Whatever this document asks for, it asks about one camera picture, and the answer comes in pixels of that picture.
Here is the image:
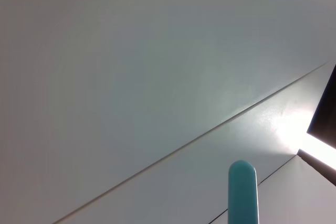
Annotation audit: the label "bright ceiling light strip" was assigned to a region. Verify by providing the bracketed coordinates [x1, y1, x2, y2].
[296, 129, 336, 170]

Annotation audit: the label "blue scissors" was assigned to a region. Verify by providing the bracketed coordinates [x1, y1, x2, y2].
[227, 159, 260, 224]

